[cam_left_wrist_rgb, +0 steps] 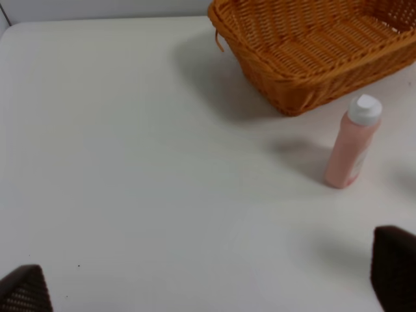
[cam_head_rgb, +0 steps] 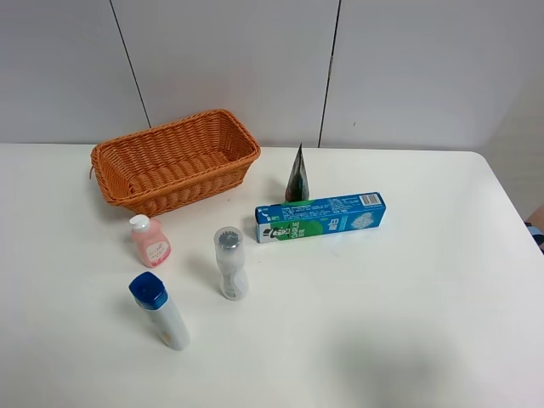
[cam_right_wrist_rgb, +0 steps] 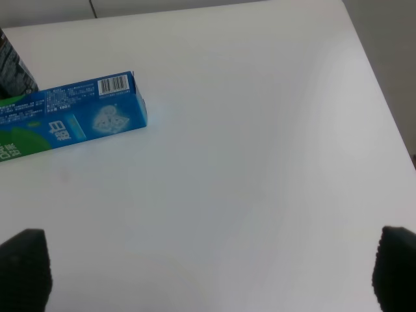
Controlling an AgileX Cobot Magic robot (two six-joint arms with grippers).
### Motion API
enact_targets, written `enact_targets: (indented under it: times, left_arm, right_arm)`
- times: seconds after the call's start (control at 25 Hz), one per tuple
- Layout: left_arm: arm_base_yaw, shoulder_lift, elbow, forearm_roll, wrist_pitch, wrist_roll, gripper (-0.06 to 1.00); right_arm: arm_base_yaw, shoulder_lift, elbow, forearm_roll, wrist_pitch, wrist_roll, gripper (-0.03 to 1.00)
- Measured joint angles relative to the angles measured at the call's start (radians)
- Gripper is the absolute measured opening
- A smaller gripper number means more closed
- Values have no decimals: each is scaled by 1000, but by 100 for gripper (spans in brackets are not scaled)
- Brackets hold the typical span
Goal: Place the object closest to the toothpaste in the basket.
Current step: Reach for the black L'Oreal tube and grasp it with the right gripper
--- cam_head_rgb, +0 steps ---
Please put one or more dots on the dark grey squeeze tube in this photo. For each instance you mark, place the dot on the dark grey squeeze tube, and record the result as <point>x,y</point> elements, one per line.
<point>297,188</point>

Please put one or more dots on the blue green toothpaste box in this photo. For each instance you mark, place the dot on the blue green toothpaste box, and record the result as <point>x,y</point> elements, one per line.
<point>324,216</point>

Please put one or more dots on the orange wicker basket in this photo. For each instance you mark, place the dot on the orange wicker basket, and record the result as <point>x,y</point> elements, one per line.
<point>176,164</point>

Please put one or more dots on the blue patterned object at edge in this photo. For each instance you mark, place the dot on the blue patterned object at edge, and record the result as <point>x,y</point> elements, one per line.
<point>536,234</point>

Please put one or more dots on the clear bottle silver cap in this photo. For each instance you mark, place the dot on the clear bottle silver cap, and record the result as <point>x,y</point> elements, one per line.
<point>230,258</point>

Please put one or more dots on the pink bottle white cap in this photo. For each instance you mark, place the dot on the pink bottle white cap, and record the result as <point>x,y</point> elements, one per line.
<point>153,246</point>

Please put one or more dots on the white bottle blue cap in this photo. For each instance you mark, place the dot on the white bottle blue cap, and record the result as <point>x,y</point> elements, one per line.
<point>151,295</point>

